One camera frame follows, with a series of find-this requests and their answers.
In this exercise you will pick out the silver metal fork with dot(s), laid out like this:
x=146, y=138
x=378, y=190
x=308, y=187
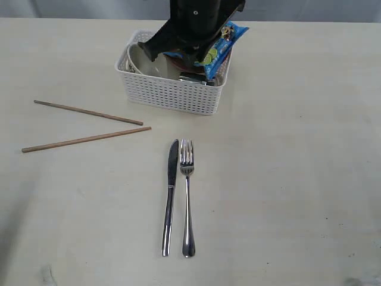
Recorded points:
x=187, y=168

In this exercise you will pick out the dark foil packet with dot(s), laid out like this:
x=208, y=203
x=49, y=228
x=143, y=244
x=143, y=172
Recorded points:
x=196, y=78

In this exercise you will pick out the wooden chopstick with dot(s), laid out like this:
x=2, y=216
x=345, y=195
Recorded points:
x=82, y=140
x=93, y=113

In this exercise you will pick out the white floral ceramic bowl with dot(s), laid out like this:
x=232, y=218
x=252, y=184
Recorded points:
x=160, y=67

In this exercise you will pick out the blue chips bag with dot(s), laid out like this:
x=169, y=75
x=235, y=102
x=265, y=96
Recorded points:
x=230, y=34

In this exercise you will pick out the silver table knife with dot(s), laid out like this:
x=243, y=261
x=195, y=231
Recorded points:
x=171, y=184

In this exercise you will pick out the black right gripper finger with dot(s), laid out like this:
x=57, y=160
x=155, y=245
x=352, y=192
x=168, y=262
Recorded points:
x=165, y=40
x=205, y=29

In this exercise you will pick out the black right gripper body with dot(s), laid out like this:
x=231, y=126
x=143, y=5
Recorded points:
x=180, y=12

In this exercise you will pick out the brown wooden plate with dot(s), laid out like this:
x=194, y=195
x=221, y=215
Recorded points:
x=211, y=64

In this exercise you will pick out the white perforated plastic basket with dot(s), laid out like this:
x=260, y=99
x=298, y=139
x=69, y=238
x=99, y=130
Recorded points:
x=169, y=93

